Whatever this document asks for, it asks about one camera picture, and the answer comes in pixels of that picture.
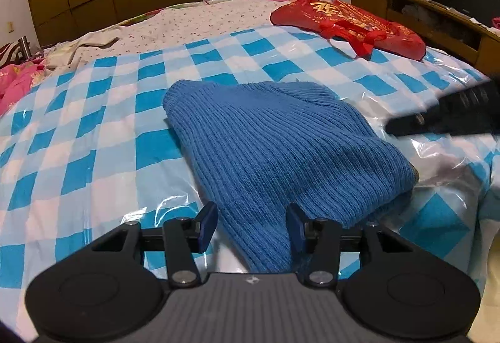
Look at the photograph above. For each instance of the red shopping bag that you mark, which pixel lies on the red shopping bag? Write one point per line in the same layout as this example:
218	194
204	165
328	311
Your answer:
351	21

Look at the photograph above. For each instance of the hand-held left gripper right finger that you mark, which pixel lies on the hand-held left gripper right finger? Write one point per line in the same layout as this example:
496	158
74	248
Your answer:
295	229

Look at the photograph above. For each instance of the metal flask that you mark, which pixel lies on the metal flask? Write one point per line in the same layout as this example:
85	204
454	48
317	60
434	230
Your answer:
25	47

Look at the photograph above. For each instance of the white wall socket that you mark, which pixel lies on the white wall socket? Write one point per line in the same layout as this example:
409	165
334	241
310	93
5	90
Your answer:
11	26

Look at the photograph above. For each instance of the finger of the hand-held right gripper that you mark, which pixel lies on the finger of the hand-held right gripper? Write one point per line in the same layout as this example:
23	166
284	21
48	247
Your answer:
414	124

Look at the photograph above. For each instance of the zebra striped cloth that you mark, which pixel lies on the zebra striped cloth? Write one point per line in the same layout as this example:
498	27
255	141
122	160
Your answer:
9	52

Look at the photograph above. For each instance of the beige cloth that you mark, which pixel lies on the beige cloth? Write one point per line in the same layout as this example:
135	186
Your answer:
86	44

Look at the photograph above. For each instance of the floral bedsheet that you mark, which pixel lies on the floral bedsheet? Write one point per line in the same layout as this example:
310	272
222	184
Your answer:
195	21

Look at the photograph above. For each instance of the blue knit sweater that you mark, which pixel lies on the blue knit sweater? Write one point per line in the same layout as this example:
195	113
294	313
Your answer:
281	147

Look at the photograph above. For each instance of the blue white checked plastic sheet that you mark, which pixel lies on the blue white checked plastic sheet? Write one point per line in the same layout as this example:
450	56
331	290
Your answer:
97	124

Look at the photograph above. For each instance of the pink floral quilt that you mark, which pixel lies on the pink floral quilt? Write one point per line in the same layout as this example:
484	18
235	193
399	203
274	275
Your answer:
15	81

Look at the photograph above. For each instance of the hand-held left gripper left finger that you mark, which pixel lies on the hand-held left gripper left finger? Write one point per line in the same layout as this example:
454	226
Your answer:
207	226

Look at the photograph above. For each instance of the wooden headboard shelf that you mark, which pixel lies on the wooden headboard shelf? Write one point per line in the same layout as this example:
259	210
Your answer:
375	1

